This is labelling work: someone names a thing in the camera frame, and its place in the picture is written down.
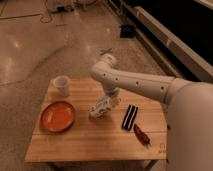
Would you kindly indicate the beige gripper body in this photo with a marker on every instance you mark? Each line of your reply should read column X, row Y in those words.
column 113, row 101

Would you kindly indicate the black box on floor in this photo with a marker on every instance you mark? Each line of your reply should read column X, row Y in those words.
column 127, row 31

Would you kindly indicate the black white striped block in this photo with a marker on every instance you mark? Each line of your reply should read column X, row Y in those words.
column 129, row 117

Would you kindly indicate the orange plate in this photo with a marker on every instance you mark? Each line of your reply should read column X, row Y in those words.
column 57, row 116

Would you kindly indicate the wooden slatted table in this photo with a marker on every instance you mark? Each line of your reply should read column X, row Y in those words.
column 100, row 139

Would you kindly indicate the grey device on floor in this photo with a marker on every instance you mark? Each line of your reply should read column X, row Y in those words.
column 55, row 6

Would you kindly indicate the white plastic cup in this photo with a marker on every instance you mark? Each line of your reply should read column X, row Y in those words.
column 62, row 83

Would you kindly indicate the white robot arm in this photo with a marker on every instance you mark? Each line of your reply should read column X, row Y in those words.
column 189, row 111

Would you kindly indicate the long grey ledge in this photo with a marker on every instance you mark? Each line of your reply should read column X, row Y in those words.
column 181, row 31

